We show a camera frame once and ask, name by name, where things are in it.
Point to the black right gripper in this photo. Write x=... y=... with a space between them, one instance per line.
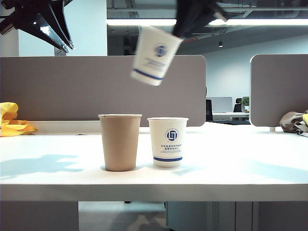
x=199 y=8

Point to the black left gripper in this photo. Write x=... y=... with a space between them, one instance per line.
x=29 y=13

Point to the white paper cup blue logo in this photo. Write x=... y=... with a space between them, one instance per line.
x=167 y=151
x=154 y=60

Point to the tall brown paper cup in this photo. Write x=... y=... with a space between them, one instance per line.
x=119 y=144

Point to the wide grey desk divider panel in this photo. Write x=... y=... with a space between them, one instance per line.
x=72 y=86

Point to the long ceiling light strip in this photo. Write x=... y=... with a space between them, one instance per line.
x=264 y=22

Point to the white background desk screen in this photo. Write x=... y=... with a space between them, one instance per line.
x=220 y=104

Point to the black office chair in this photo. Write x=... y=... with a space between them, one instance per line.
x=237 y=106

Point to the green potted plant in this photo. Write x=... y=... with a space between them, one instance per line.
x=245 y=102

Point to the white background desk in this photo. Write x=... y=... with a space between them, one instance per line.
x=231 y=115

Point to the yellow crumpled cloth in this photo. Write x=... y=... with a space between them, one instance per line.
x=12 y=127

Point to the narrow grey desk divider panel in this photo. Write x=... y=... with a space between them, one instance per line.
x=279 y=91

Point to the brown fabric bag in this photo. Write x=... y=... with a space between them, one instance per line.
x=288 y=121

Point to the small yellow object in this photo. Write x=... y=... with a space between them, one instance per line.
x=305 y=119

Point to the grey table leg panel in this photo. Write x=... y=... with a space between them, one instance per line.
x=38 y=216

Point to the grey under-desk cabinet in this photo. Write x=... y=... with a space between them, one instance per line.
x=204 y=216

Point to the metal wall switch plate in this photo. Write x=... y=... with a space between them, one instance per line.
x=59 y=53

